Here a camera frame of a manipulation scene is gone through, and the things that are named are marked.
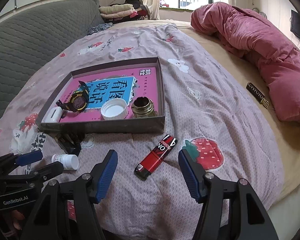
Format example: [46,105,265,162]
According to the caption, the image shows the black gold ornate case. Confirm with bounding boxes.
[55,132,85,156]

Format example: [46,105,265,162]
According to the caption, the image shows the red black lighter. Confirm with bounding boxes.
[134,134,178,181]

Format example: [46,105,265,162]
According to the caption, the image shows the grey quilted headboard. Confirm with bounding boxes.
[0,0,103,118]

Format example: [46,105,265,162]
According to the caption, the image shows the pink Chinese workbook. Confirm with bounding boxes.
[58,64,159,123]

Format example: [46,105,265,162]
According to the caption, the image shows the beige bed sheet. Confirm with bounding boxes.
[110,19,300,201]

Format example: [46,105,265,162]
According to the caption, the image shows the white plastic jar lid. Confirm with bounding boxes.
[101,98,128,120]

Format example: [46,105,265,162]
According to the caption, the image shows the black yellow digital watch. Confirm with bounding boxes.
[56,81,89,112]

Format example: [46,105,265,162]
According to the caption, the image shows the stack of folded clothes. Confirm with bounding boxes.
[99,0,150,24]

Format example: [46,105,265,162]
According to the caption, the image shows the white earbuds case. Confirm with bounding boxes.
[43,107,63,123]

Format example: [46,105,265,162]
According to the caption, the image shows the person's left hand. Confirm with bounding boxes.
[0,210,25,239]

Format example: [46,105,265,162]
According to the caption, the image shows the pink strawberry print blanket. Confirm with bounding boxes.
[0,24,283,239]

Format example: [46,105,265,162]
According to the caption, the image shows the grey shallow cardboard box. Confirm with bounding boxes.
[37,57,165,133]

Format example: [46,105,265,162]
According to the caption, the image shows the dark patterned cloth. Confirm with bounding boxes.
[87,23,113,35]

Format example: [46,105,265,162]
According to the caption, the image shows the small white pill bottle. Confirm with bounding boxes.
[51,154,79,170]

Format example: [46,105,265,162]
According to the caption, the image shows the rose pink quilt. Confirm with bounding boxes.
[191,2,300,123]

